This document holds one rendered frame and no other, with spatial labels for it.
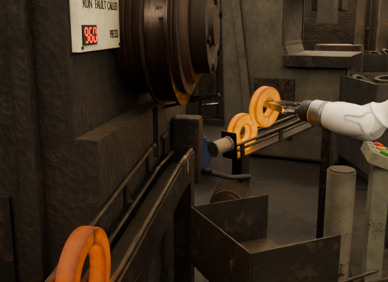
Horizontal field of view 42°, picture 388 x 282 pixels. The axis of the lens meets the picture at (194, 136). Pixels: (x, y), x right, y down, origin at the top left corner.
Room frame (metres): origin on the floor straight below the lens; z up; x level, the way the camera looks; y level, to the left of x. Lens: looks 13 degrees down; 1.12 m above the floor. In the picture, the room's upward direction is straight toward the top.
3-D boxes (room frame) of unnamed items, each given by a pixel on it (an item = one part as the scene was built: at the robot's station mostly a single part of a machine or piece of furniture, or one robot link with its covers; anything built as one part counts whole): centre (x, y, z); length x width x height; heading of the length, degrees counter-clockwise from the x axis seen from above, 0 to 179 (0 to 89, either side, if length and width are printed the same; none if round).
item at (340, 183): (2.05, -0.63, 0.26); 0.12 x 0.12 x 0.52
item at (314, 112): (1.68, -0.43, 0.82); 0.09 x 0.06 x 0.09; 135
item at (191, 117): (1.76, 0.03, 0.68); 0.11 x 0.08 x 0.24; 79
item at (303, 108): (1.74, -0.38, 0.83); 0.09 x 0.08 x 0.07; 45
